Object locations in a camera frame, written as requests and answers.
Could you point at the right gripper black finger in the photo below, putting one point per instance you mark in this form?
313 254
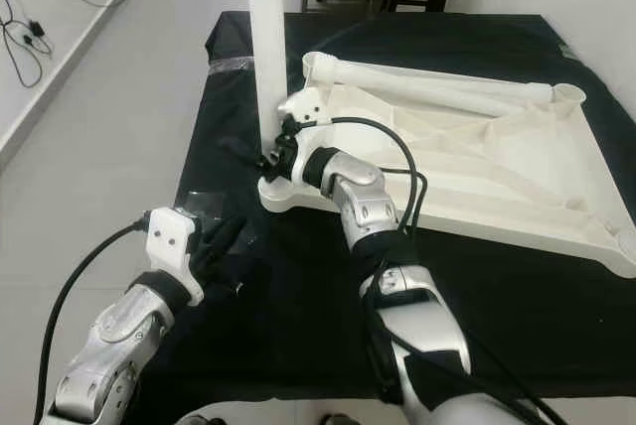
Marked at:
242 151

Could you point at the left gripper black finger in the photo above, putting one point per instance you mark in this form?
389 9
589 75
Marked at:
221 230
237 238

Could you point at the white plastic table leg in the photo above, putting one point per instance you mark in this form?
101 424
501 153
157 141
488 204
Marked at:
266 48
457 100
417 75

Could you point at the cream plastic table top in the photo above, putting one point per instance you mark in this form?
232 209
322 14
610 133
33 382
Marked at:
507 187

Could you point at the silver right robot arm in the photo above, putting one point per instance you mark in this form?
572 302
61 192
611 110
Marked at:
368 202

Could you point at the black table cloth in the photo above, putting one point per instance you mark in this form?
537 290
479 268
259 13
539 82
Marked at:
288 346

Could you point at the grey robot left leg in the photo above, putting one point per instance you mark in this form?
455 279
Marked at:
209 420

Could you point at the grey robot leg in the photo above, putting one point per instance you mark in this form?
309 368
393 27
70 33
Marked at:
209 420
338 421

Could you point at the grey robot right leg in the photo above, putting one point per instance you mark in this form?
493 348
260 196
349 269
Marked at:
338 421

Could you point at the grey tape piece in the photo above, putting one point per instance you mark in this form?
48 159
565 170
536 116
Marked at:
568 51

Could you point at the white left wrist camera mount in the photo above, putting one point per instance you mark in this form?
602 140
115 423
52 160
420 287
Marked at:
174 241

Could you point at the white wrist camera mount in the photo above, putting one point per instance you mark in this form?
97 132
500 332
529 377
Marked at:
174 241
303 105

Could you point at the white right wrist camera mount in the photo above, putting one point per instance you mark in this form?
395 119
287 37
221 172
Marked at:
303 105

